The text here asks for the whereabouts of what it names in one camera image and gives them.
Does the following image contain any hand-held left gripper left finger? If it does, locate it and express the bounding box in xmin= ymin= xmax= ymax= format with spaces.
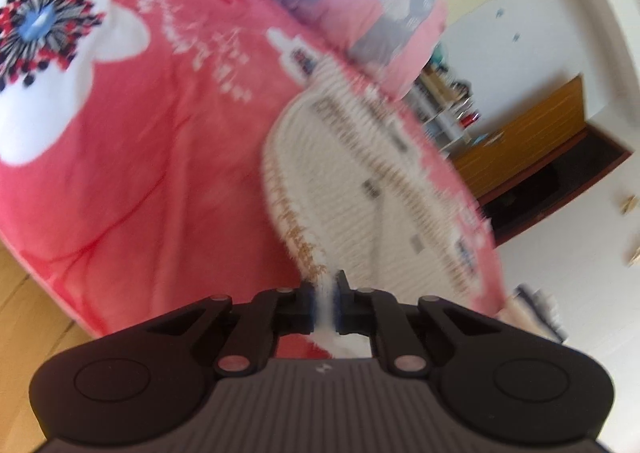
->
xmin=145 ymin=280 xmax=321 ymax=376

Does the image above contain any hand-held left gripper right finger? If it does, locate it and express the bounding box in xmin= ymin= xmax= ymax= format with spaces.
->
xmin=334 ymin=270 xmax=501 ymax=378

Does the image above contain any beige houndstooth knit cardigan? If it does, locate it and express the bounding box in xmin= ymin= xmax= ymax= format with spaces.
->
xmin=261 ymin=58 xmax=483 ymax=359

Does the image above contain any white desk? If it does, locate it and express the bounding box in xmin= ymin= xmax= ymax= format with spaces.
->
xmin=410 ymin=67 xmax=483 ymax=157

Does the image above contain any pink floral fleece blanket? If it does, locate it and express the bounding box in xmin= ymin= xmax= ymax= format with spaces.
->
xmin=0 ymin=0 xmax=506 ymax=359

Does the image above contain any brown wooden door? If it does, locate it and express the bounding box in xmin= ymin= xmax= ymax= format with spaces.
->
xmin=450 ymin=75 xmax=589 ymax=200

